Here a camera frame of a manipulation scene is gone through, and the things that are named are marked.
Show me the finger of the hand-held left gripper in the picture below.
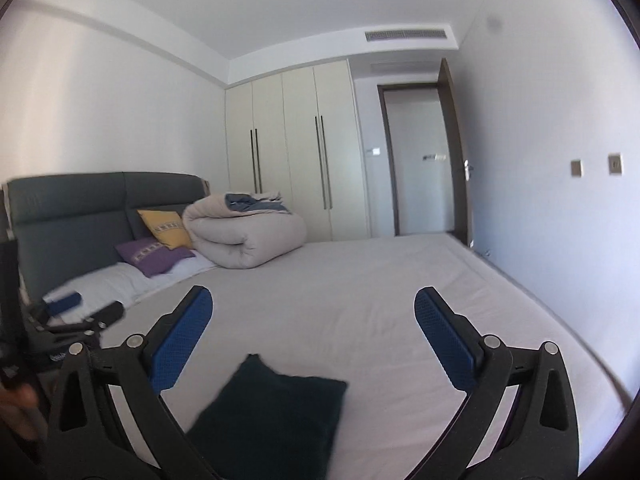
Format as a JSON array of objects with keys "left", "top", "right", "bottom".
[
  {"left": 50, "top": 301, "right": 126, "bottom": 333},
  {"left": 42, "top": 291, "right": 83, "bottom": 317}
]

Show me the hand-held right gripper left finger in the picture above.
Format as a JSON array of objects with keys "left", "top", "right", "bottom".
[{"left": 47, "top": 285, "right": 226, "bottom": 480}]

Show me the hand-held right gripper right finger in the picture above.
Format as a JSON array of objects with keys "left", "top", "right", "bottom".
[{"left": 414, "top": 286, "right": 581, "bottom": 480}]

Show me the dark green knit garment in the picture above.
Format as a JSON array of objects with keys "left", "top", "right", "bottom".
[{"left": 185, "top": 354, "right": 348, "bottom": 480}]

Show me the person's left hand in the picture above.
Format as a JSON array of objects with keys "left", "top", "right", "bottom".
[{"left": 0, "top": 387, "right": 41, "bottom": 448}]

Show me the white pillow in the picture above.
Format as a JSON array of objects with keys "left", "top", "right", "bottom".
[{"left": 42, "top": 252, "right": 218, "bottom": 321}]

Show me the purple pillow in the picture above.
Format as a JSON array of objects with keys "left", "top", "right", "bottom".
[{"left": 115, "top": 237, "right": 197, "bottom": 278}]

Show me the grey padded headboard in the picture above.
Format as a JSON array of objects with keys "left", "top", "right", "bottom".
[{"left": 5, "top": 172, "right": 207, "bottom": 301}]

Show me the yellow pillow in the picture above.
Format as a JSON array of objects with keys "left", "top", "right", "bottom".
[{"left": 136, "top": 209, "right": 193, "bottom": 251}]

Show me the bed with white sheet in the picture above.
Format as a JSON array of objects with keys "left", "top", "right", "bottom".
[{"left": 42, "top": 232, "right": 631, "bottom": 480}]

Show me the folded beige duvet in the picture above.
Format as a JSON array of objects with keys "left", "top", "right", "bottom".
[{"left": 182, "top": 192, "right": 307, "bottom": 269}]

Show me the blue folded blanket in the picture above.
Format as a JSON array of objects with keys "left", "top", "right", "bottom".
[{"left": 224, "top": 193, "right": 293, "bottom": 216}]

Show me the dark brown door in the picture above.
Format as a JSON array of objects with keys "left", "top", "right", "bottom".
[{"left": 437, "top": 57, "right": 474, "bottom": 248}]

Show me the cream wardrobe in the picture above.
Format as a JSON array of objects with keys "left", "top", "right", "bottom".
[{"left": 224, "top": 59, "right": 372, "bottom": 243}]

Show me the ceiling air vent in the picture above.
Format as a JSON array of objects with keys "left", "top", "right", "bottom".
[{"left": 364, "top": 27, "right": 447, "bottom": 42}]

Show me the dark brown door frame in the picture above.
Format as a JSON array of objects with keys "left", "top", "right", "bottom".
[{"left": 376, "top": 82, "right": 451, "bottom": 237}]

